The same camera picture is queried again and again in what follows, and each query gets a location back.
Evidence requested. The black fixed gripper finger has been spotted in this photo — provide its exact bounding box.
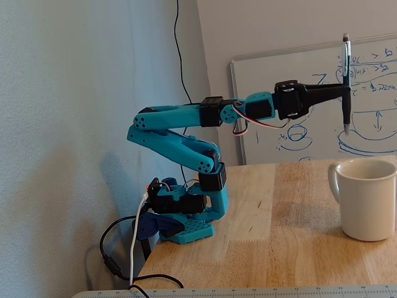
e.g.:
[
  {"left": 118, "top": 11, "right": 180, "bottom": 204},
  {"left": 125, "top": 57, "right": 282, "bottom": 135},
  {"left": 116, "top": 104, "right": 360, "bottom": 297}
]
[{"left": 305, "top": 83, "right": 345, "bottom": 89}]

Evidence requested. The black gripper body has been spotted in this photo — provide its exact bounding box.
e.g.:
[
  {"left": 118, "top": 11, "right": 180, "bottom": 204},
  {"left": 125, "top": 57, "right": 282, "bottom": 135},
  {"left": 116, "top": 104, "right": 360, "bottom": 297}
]
[{"left": 274, "top": 81, "right": 311, "bottom": 122}]

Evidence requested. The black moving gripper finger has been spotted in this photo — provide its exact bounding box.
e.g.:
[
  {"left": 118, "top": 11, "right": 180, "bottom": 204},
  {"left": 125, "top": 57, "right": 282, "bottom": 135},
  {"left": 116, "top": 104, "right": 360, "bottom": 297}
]
[{"left": 303, "top": 86, "right": 352, "bottom": 110}]

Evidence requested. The dark blue silver pen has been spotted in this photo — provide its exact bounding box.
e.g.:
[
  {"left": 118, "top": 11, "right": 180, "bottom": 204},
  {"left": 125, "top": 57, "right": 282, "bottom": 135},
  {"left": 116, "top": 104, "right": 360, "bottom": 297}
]
[{"left": 341, "top": 33, "right": 353, "bottom": 137}]

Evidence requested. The cream ceramic mug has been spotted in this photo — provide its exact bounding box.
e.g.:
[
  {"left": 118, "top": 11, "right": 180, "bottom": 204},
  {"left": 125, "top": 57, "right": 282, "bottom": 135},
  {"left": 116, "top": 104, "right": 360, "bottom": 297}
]
[{"left": 327, "top": 157, "right": 397, "bottom": 243}]

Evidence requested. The whiteboard with blue writing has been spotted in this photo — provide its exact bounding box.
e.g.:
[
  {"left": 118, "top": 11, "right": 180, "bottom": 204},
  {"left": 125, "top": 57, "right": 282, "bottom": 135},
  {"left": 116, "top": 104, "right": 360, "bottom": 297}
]
[{"left": 229, "top": 34, "right": 397, "bottom": 166}]

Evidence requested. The blue table clamp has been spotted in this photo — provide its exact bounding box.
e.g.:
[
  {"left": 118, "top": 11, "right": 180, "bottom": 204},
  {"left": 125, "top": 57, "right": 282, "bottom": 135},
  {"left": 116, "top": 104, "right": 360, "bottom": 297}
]
[{"left": 131, "top": 212, "right": 186, "bottom": 262}]

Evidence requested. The grey cutting mat with ruler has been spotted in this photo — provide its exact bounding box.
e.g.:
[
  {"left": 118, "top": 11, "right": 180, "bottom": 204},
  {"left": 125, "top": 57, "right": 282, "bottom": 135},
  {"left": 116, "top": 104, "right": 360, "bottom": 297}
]
[{"left": 71, "top": 284, "right": 397, "bottom": 298}]

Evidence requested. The red white black servo wire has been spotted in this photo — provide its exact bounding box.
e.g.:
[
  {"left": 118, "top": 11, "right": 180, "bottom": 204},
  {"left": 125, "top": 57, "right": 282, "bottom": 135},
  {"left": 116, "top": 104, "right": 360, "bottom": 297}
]
[{"left": 231, "top": 101, "right": 292, "bottom": 137}]

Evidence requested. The thin black hanging cable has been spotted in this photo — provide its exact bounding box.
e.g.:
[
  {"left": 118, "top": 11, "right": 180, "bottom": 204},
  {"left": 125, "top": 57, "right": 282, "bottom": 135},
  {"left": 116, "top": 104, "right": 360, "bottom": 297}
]
[{"left": 174, "top": 0, "right": 194, "bottom": 105}]

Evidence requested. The white usb cable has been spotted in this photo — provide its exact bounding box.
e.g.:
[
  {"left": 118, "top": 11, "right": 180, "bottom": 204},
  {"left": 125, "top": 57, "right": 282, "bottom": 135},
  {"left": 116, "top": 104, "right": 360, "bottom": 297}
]
[{"left": 128, "top": 192, "right": 149, "bottom": 287}]

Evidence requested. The black power cable with ferrite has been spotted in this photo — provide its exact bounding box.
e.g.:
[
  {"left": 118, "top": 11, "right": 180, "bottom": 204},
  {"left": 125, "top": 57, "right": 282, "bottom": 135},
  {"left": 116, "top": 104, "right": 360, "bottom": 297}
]
[{"left": 99, "top": 215, "right": 184, "bottom": 298}]

